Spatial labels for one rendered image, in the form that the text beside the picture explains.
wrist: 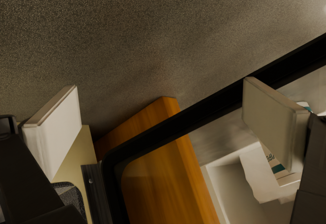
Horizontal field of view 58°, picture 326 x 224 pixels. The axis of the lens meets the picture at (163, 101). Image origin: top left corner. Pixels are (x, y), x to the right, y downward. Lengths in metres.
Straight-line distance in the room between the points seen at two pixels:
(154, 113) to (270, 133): 0.24
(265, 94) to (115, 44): 0.14
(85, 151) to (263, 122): 0.25
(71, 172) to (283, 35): 0.28
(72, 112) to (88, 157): 0.20
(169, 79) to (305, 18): 0.16
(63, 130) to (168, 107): 0.23
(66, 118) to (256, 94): 0.11
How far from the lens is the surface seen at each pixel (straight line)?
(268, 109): 0.16
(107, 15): 0.22
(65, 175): 0.35
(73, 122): 0.18
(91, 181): 0.37
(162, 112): 0.37
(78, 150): 0.37
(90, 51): 0.25
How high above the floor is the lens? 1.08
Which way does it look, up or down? 22 degrees down
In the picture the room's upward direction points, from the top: 161 degrees clockwise
